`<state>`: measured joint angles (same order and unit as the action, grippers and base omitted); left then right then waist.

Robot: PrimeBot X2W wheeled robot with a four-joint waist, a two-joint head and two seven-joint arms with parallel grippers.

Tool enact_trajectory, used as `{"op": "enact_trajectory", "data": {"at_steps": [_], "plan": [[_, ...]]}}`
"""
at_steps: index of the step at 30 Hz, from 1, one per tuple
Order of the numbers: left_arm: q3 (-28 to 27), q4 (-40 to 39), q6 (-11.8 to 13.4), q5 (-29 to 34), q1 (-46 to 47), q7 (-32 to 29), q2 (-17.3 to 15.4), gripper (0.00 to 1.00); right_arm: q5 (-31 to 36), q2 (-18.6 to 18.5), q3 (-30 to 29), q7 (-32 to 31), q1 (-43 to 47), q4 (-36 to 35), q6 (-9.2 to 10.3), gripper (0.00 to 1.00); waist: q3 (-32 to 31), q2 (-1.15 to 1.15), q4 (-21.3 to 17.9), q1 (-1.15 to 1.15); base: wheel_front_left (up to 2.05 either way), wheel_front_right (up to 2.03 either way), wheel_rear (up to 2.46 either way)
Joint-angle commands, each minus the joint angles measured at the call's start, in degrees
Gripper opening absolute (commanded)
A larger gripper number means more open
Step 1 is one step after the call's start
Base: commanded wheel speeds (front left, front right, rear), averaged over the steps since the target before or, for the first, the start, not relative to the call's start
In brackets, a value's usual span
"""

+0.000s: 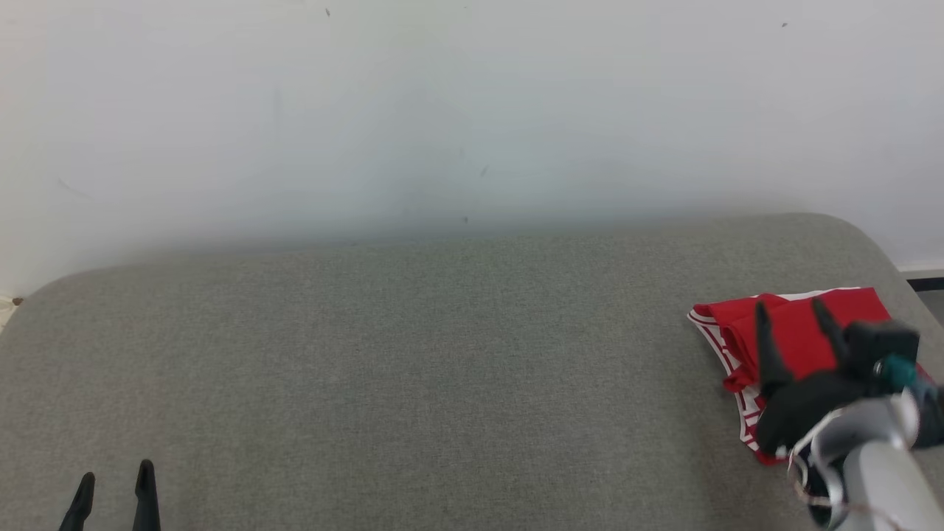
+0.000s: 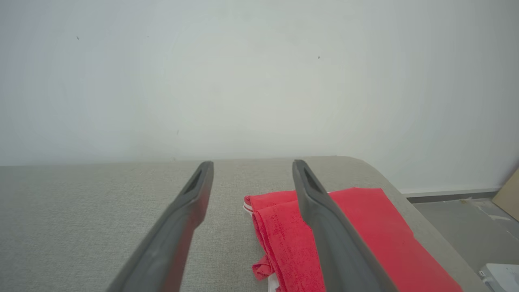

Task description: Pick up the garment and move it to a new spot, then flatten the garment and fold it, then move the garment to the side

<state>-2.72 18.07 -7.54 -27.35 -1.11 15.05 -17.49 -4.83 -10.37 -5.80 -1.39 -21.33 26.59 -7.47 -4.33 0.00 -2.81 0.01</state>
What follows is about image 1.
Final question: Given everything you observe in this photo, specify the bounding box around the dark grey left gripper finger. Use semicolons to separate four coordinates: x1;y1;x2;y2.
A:
133;459;162;531
59;472;96;531

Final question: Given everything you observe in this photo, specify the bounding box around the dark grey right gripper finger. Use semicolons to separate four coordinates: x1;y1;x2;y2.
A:
811;297;853;364
755;301;792;396

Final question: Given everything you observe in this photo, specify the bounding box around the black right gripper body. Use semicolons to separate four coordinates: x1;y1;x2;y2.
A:
756;369;886;455

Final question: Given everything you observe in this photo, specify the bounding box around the red white sports shirt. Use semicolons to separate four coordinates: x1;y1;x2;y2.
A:
687;294;923;467

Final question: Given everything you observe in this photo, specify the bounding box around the white black skirting board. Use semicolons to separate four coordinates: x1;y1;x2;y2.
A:
896;262;944;292

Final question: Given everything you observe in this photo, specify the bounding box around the grey fabric sofa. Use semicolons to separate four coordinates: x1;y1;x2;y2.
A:
0;212;944;531

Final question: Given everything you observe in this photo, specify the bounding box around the black right cable teal plug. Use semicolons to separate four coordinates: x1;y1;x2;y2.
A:
874;354;944;448

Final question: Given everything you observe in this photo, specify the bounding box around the thin red white wire bundle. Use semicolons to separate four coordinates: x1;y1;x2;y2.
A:
788;435;908;531

